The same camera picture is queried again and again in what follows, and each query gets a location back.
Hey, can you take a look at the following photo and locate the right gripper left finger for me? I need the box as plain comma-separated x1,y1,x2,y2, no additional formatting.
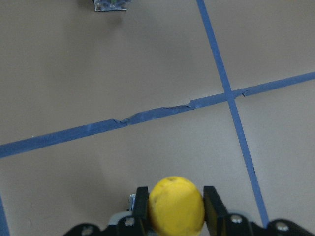
118,187,149,236

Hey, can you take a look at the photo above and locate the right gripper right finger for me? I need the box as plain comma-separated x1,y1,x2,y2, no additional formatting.
203,186,253,236

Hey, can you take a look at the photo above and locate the yellow push button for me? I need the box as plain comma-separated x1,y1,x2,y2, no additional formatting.
147,176,205,236

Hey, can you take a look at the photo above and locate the green push button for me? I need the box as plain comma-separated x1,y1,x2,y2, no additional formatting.
92,0,132,12

